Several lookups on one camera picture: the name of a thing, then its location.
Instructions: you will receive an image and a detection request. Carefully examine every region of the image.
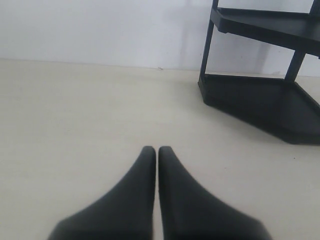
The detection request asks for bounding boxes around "black tiered corner shelf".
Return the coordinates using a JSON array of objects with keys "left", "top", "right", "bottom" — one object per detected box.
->
[{"left": 198, "top": 0, "right": 320, "bottom": 145}]

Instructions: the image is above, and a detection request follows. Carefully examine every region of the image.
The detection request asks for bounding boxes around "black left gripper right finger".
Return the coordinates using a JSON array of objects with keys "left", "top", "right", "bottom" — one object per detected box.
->
[{"left": 158, "top": 146, "right": 272, "bottom": 240}]

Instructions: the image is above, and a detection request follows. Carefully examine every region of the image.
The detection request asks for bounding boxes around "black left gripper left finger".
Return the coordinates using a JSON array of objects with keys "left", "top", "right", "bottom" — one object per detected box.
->
[{"left": 48, "top": 146, "right": 156, "bottom": 240}]

